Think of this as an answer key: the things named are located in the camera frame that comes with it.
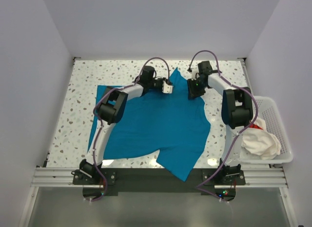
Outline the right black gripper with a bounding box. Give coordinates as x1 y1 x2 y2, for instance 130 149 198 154
187 77 207 100

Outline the blue polo t shirt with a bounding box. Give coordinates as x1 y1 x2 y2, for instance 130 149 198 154
89 71 211 181

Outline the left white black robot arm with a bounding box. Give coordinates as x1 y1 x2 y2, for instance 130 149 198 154
79 66 173 184

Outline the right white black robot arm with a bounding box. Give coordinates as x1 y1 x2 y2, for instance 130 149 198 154
187 61 253 185

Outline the red white garment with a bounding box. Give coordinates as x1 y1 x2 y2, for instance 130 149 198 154
249 117 267 131

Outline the white plastic basket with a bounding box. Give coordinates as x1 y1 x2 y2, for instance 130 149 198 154
240 96 293 164

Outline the white t shirt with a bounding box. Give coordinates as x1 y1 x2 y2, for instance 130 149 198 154
242 128 281 160

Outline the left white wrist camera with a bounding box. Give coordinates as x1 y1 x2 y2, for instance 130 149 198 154
162 81 173 94

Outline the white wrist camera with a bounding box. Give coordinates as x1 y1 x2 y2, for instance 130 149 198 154
191 68 199 80
162 81 173 94

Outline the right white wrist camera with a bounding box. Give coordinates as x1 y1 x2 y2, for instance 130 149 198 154
191 68 199 80

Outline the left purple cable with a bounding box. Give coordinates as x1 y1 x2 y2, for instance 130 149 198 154
86 57 171 201

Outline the purple cable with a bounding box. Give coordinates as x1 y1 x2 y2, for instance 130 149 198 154
187 50 259 196
86 57 171 201

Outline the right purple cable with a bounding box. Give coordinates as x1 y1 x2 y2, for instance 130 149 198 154
187 50 259 196

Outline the aluminium rail frame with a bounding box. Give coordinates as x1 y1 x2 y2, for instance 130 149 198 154
22 164 299 227

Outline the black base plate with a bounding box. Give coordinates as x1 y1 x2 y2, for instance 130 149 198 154
71 168 246 201

